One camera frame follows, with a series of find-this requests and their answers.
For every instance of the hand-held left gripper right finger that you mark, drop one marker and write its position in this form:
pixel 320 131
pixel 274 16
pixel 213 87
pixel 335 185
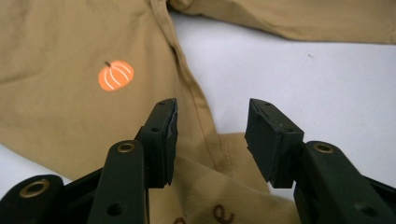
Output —
pixel 274 146

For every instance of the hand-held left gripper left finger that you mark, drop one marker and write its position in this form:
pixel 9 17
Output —
pixel 158 146

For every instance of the tan pants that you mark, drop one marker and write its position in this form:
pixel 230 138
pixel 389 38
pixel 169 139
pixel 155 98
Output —
pixel 62 118

